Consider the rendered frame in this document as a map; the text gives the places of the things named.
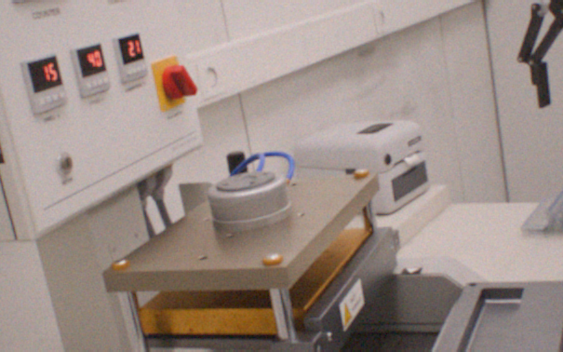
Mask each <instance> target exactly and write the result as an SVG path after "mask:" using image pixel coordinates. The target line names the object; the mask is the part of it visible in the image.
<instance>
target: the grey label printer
mask: <svg viewBox="0 0 563 352"><path fill-rule="evenodd" d="M294 154H295V165H296V170H297V175H298V179H299V178H312V177H325V176H337V175H350V174H354V173H355V172H356V171H357V170H359V169H368V170H369V173H376V172H377V173H378V176H379V182H380V189H381V190H380V191H379V192H378V193H377V194H376V196H375V197H374V205H375V210H376V213H382V214H388V213H390V212H393V211H394V210H396V209H398V208H399V207H401V206H402V205H405V204H406V203H408V202H409V201H411V200H412V199H413V198H415V197H416V196H418V195H420V194H421V193H423V192H424V191H426V190H427V189H428V187H429V176H428V169H427V162H426V154H425V150H424V143H423V138H422V131H421V127H420V126H419V125H418V124H417V123H415V122H413V121H408V120H392V121H369V122H347V123H340V124H336V125H333V126H331V127H328V129H325V130H323V131H321V132H318V133H316V134H315V135H313V136H310V137H308V138H305V139H304V140H302V141H300V142H299V143H298V144H297V146H296V147H295V152H294Z"/></svg>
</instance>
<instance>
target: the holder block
mask: <svg viewBox="0 0 563 352"><path fill-rule="evenodd" d="M435 352H563V280H527V282H478V283H467V284H466V286H464V288H463V290H462V294H461V296H460V298H459V300H458V302H457V304H456V305H455V308H454V310H453V313H452V315H451V317H450V319H449V323H448V325H447V327H446V329H445V330H444V332H443V335H442V337H441V339H440V341H439V344H438V346H437V348H436V350H435Z"/></svg>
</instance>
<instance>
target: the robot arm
mask: <svg viewBox="0 0 563 352"><path fill-rule="evenodd" d="M548 10H549V12H550V13H551V14H552V15H553V16H554V20H553V21H552V23H551V24H550V26H549V29H548V30H547V32H546V34H545V36H544V38H543V40H542V41H541V43H540V44H539V46H537V48H536V49H535V51H534V52H533V49H534V47H535V44H536V41H537V39H538V36H539V32H540V30H541V27H542V24H543V19H544V16H545V15H546V14H547V11H548ZM562 30H563V0H550V1H549V2H544V1H538V2H535V3H533V5H532V6H531V19H530V22H529V27H527V30H526V32H525V35H524V38H523V41H522V44H521V47H520V50H519V52H518V55H517V58H516V59H517V61H518V62H524V63H526V64H528V65H529V67H530V75H531V83H532V85H533V86H536V87H537V96H538V105H539V109H543V108H544V107H546V106H548V105H550V104H551V100H550V90H549V81H548V72H547V62H546V61H542V59H543V57H544V56H545V54H546V53H547V51H548V50H549V48H550V47H551V46H552V45H553V43H554V42H555V40H556V38H557V37H558V34H560V33H561V31H562ZM532 52H533V54H532Z"/></svg>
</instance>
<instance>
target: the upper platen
mask: <svg viewBox="0 0 563 352"><path fill-rule="evenodd" d="M371 235H373V229H371V228H352V229H344V230H343V231H342V232H340V233H339V234H338V235H337V236H336V237H335V239H334V240H333V241H332V242H331V243H330V244H329V245H328V246H327V247H326V248H325V251H324V252H323V253H322V254H321V255H320V256H319V257H318V258H317V259H316V260H315V262H314V263H313V264H312V265H310V266H309V267H308V268H307V269H306V270H305V271H304V273H303V274H302V275H301V276H300V277H299V278H298V279H297V281H296V282H295V283H294V285H293V286H292V287H291V288H290V289H288V292H289V297H290V301H291V306H292V313H293V317H294V322H295V327H296V332H305V327H304V322H303V319H304V318H305V317H306V315H307V314H308V313H309V312H310V310H312V308H313V307H314V306H315V304H316V303H317V302H318V301H319V299H320V298H321V297H322V296H323V295H324V293H325V292H326V291H327V290H328V288H329V287H330V286H331V285H332V283H333V282H334V281H335V279H336V277H337V276H338V275H339V274H340V273H341V272H342V271H343V270H344V269H345V267H346V266H347V265H348V264H349V263H350V262H351V261H352V260H353V258H354V257H355V256H356V255H357V253H358V252H359V251H360V249H361V247H362V246H363V245H364V244H365V243H366V241H367V240H368V239H369V237H370V236H371ZM140 309H141V317H142V321H143V325H144V329H145V333H147V334H148V336H147V341H148V346H149V348H181V349H253V350H271V346H270V343H271V341H272V339H273V338H274V337H275V336H276V335H277V331H276V326H275V318H274V313H273V308H272V303H271V298H270V293H269V290H228V291H161V292H159V293H158V294H157V295H155V296H154V297H153V298H152V299H150V300H149V301H148V302H147V303H145V304H144V305H143V306H142V307H140Z"/></svg>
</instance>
